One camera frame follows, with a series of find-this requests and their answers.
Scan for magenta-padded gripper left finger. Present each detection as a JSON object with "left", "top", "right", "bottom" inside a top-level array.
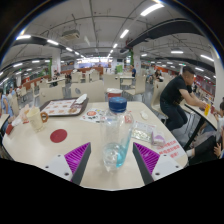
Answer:
[{"left": 43, "top": 142, "right": 92, "bottom": 186}]

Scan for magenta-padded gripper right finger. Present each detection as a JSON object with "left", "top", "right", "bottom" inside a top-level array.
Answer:
[{"left": 132, "top": 142, "right": 184, "bottom": 186}]

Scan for clear blue-capped water bottle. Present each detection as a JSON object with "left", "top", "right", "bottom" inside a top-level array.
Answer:
[{"left": 99, "top": 96, "right": 135, "bottom": 173}]

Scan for clear plastic wrapper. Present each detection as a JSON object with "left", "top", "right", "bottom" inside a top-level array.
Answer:
[{"left": 131, "top": 120, "right": 157, "bottom": 143}]

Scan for flat round red coaster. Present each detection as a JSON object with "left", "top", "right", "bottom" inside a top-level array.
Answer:
[{"left": 49, "top": 128, "right": 69, "bottom": 144}]

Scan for small white packet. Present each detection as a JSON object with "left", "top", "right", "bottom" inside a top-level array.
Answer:
[{"left": 139, "top": 111, "right": 150, "bottom": 121}]

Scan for brown tray with paper liner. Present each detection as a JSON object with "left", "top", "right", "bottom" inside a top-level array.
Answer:
[{"left": 39, "top": 97, "right": 90, "bottom": 118}]

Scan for white paper napkin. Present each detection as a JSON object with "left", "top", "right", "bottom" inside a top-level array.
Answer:
[{"left": 75, "top": 93, "right": 89, "bottom": 105}]

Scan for person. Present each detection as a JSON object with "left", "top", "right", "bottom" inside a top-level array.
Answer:
[
  {"left": 0, "top": 87, "right": 14, "bottom": 117},
  {"left": 186, "top": 101, "right": 224, "bottom": 165},
  {"left": 159, "top": 65, "right": 208, "bottom": 132}
]

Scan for beige chair with round hole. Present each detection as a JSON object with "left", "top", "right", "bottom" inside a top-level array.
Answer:
[
  {"left": 70, "top": 79, "right": 106, "bottom": 103},
  {"left": 38, "top": 85, "right": 65, "bottom": 106}
]

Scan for black-edged beige side table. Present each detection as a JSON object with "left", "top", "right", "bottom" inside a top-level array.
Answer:
[
  {"left": 184, "top": 102, "right": 218, "bottom": 133},
  {"left": 0, "top": 113, "right": 11, "bottom": 132}
]

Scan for beige dining chairs group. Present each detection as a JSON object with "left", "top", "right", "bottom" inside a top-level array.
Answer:
[{"left": 19, "top": 69, "right": 168, "bottom": 113}]

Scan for red flat packet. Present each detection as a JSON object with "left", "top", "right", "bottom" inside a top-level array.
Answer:
[{"left": 4, "top": 123, "right": 15, "bottom": 136}]

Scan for ceiling air conditioner unit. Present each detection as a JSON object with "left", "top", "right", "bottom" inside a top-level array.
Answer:
[{"left": 61, "top": 29, "right": 81, "bottom": 42}]

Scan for ceiling strip lights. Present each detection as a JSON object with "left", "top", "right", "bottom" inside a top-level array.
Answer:
[{"left": 0, "top": 2, "right": 216, "bottom": 84}]

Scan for cream mug with brown handle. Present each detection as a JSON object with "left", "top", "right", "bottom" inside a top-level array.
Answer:
[{"left": 25, "top": 106, "right": 50, "bottom": 133}]

